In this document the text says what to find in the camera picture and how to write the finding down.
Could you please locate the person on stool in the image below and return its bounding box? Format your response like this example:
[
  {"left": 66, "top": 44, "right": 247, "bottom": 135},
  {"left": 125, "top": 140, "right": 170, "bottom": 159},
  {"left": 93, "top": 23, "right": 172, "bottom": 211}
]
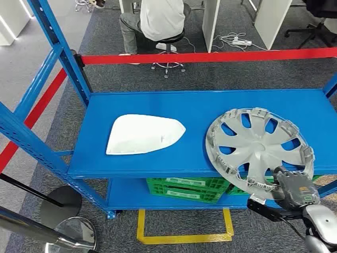
[{"left": 119, "top": 0, "right": 191, "bottom": 56}]

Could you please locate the white plastic mirror cover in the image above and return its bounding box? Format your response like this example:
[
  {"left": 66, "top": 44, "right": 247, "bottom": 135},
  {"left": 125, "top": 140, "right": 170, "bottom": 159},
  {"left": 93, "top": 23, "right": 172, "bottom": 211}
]
[{"left": 106, "top": 114, "right": 186, "bottom": 155}]

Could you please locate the blue metal shelf rack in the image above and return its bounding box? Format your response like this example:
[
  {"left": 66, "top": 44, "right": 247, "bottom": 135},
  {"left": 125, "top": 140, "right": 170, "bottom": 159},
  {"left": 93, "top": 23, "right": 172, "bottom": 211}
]
[{"left": 0, "top": 0, "right": 337, "bottom": 220}]

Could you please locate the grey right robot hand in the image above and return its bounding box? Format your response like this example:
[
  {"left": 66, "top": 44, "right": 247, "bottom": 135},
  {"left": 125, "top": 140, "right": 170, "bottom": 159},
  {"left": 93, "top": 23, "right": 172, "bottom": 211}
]
[{"left": 272, "top": 167, "right": 321, "bottom": 210}]

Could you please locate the white counter unit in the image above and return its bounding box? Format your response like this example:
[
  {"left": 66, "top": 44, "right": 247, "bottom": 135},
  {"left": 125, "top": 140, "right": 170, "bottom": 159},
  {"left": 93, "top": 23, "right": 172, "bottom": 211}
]
[{"left": 0, "top": 0, "right": 32, "bottom": 46}]

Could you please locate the silver plastic wheel hubcap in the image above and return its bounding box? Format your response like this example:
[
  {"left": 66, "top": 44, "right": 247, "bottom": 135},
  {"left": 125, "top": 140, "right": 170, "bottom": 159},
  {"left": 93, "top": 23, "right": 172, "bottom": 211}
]
[{"left": 205, "top": 107, "right": 316, "bottom": 200}]

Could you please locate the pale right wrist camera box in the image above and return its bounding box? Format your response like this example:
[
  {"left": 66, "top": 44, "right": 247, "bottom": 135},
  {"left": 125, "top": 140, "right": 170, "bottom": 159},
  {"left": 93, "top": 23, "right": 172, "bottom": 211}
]
[{"left": 248, "top": 195, "right": 267, "bottom": 206}]

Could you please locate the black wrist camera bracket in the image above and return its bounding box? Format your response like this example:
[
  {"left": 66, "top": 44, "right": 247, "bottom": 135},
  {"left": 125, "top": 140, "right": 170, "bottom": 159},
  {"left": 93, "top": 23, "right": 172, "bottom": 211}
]
[{"left": 247, "top": 199, "right": 303, "bottom": 223}]

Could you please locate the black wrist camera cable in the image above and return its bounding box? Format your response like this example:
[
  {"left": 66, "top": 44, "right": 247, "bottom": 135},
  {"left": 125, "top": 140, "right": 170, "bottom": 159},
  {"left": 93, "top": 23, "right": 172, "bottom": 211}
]
[{"left": 279, "top": 216, "right": 307, "bottom": 241}]

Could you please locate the white power strip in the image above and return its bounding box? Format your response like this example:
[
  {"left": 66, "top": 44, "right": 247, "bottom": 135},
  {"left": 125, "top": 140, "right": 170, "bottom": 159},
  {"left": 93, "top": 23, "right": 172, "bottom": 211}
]
[{"left": 231, "top": 36, "right": 253, "bottom": 47}]

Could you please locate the black round stool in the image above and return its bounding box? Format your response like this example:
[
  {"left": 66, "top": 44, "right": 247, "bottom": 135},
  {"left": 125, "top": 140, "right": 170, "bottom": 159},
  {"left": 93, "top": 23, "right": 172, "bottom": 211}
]
[{"left": 150, "top": 30, "right": 186, "bottom": 79}]

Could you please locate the white power cable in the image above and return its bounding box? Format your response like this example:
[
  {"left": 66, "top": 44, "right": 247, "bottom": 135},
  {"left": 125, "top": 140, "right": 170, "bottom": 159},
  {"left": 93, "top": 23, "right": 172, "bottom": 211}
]
[{"left": 212, "top": 32, "right": 268, "bottom": 52}]

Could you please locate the chrome stanchion with round base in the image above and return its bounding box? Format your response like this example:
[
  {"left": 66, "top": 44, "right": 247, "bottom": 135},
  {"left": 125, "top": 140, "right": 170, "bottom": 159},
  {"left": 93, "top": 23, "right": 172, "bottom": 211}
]
[{"left": 0, "top": 205, "right": 98, "bottom": 253}]

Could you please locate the black office chair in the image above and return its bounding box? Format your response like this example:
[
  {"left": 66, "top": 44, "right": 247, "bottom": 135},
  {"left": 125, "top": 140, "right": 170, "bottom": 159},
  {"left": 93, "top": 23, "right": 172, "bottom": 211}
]
[{"left": 284, "top": 0, "right": 337, "bottom": 50}]

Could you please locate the black barrier post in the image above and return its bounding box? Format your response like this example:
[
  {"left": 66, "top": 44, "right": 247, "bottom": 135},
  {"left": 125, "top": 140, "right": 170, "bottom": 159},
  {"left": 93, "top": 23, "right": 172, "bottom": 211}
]
[{"left": 71, "top": 49, "right": 93, "bottom": 94}]

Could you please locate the chrome chair base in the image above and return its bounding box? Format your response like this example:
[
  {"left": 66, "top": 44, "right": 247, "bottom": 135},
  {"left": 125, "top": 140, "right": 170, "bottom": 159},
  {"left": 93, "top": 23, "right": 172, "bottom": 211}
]
[{"left": 75, "top": 0, "right": 106, "bottom": 13}]

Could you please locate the red barrier belt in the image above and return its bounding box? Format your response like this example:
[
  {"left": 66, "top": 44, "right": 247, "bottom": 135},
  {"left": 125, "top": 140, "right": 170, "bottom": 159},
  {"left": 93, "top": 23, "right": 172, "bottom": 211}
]
[
  {"left": 0, "top": 68, "right": 68, "bottom": 173},
  {"left": 81, "top": 47, "right": 337, "bottom": 66}
]

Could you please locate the white desk panel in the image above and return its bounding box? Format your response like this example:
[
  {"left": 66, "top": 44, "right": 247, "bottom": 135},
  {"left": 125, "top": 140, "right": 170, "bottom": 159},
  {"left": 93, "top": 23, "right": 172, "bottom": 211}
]
[
  {"left": 202, "top": 0, "right": 221, "bottom": 54},
  {"left": 254, "top": 0, "right": 293, "bottom": 51},
  {"left": 118, "top": 0, "right": 133, "bottom": 14}
]

